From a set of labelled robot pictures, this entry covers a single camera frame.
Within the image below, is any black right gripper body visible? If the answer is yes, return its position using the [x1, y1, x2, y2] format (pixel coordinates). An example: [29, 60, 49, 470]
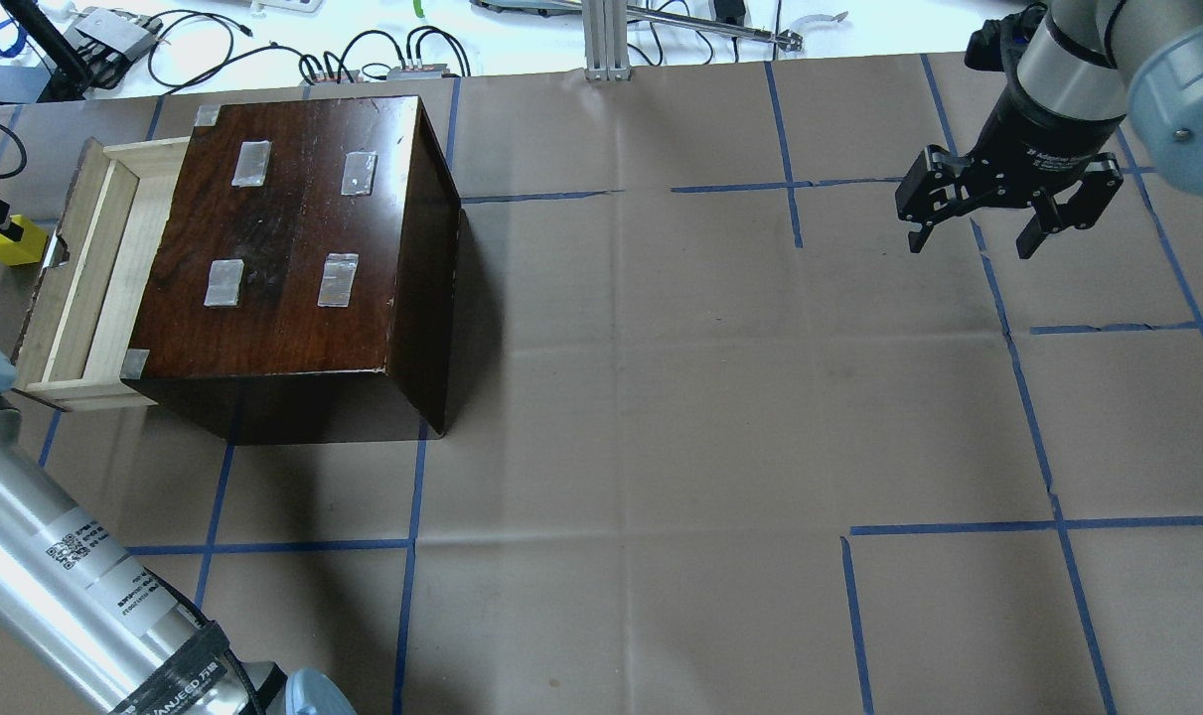
[895, 85, 1122, 221]

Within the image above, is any yellow block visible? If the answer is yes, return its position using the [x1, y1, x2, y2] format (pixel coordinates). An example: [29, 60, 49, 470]
[0, 215, 49, 267]

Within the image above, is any light wooden drawer front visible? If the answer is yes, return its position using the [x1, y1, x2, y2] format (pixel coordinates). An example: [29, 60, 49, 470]
[14, 137, 189, 410]

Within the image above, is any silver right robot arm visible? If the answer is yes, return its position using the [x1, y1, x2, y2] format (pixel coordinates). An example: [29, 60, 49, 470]
[895, 1, 1203, 259]

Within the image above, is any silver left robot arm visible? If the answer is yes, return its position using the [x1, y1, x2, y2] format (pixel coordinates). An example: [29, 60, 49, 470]
[0, 351, 352, 714]

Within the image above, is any dark wooden drawer box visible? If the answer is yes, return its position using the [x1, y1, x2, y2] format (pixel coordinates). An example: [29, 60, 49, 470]
[120, 95, 462, 445]

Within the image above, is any aluminium frame post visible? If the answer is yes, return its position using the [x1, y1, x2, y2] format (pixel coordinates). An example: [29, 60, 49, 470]
[581, 0, 632, 81]

